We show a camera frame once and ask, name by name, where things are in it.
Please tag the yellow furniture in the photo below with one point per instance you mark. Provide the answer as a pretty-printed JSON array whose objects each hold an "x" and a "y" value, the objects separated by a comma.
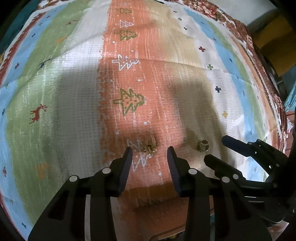
[{"x": 277, "y": 43}]

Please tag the colourful striped blanket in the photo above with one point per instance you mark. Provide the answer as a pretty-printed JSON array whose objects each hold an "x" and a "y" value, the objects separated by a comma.
[{"x": 83, "y": 80}]

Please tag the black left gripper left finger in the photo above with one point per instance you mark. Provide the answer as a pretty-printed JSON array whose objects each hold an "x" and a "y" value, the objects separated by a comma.
[{"x": 64, "y": 216}]

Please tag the teal pillow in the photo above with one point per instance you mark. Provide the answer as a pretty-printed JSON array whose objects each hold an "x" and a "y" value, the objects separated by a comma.
[{"x": 14, "y": 14}]

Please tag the jewelry box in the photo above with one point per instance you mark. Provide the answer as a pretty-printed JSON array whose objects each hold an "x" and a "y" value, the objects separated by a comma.
[{"x": 169, "y": 235}]

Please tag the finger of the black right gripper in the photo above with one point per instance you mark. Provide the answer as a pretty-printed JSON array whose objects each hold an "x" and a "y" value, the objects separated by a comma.
[
  {"x": 264, "y": 154},
  {"x": 222, "y": 169}
]

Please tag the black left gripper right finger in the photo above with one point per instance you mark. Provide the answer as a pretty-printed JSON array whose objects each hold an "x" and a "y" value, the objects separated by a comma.
[{"x": 235, "y": 219}]

